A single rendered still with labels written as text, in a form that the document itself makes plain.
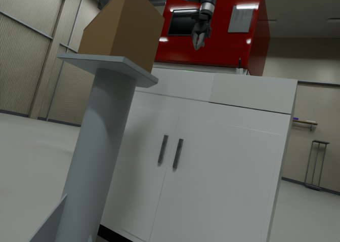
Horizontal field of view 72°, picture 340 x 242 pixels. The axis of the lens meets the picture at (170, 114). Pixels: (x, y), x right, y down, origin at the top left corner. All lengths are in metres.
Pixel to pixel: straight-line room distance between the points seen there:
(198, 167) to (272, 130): 0.36
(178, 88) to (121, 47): 0.45
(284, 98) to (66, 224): 0.94
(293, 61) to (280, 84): 10.44
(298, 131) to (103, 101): 10.16
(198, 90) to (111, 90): 0.46
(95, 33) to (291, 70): 10.76
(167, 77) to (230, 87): 0.34
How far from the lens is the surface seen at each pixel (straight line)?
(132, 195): 1.27
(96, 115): 0.87
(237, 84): 1.11
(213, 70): 1.86
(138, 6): 0.94
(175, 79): 1.22
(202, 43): 1.30
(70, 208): 0.93
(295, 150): 10.68
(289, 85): 1.09
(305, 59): 11.55
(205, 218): 1.11
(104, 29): 0.88
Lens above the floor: 0.62
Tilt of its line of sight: 5 degrees up
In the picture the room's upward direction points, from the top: 14 degrees clockwise
